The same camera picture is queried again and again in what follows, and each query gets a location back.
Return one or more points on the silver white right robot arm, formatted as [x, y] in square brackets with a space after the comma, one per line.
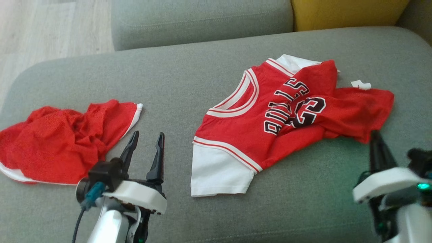
[415, 222]

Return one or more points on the yellow sofa back cushion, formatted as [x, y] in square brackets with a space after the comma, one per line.
[347, 13]

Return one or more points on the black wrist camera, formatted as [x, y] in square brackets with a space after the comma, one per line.
[104, 172]
[420, 158]

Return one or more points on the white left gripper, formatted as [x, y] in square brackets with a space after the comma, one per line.
[141, 195]

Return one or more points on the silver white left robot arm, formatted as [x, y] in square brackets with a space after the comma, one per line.
[108, 222]

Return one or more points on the grey sofa chaise seat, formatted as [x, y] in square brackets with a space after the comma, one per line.
[168, 84]

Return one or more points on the red Bulls basketball jersey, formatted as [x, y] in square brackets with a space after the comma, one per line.
[236, 135]

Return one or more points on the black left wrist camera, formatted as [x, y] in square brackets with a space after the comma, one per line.
[104, 172]

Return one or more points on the red shorts with white trim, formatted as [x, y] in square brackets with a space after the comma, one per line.
[50, 141]

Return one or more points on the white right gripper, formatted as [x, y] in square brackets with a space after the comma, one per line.
[388, 182]

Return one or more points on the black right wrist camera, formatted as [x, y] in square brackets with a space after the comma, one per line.
[420, 158]

